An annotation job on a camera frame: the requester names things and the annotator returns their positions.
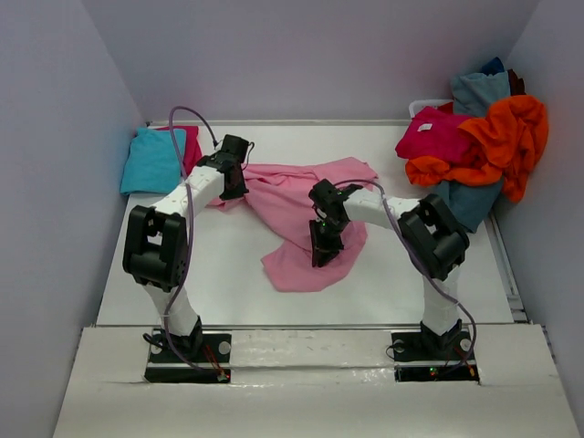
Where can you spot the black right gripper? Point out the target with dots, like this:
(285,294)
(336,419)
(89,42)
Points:
(324,249)

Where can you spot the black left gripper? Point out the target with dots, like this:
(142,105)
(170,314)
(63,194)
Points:
(239,192)

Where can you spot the light pink t-shirt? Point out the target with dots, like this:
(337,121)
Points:
(278,194)

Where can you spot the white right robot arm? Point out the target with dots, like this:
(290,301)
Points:
(433,239)

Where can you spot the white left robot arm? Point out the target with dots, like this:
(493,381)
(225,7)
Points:
(159,239)

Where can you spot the folded magenta t-shirt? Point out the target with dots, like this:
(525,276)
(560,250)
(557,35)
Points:
(191,148)

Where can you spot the folded turquoise t-shirt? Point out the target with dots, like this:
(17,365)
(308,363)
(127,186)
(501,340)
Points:
(152,165)

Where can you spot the crumpled magenta t-shirt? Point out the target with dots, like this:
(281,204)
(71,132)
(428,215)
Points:
(434,132)

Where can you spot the white laundry basket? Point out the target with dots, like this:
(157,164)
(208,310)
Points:
(418,105)

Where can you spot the crumpled orange t-shirt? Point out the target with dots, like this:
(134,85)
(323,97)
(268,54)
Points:
(505,146)

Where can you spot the grey-blue t-shirt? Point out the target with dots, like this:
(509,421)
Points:
(473,94)

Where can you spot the dark blue t-shirt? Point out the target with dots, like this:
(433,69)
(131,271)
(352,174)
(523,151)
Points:
(492,67)

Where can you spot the maroon t-shirt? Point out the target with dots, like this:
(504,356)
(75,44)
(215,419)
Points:
(516,84)

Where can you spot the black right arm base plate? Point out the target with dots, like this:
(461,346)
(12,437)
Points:
(413,362)

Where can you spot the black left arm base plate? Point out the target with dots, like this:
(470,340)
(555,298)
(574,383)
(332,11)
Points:
(210,364)

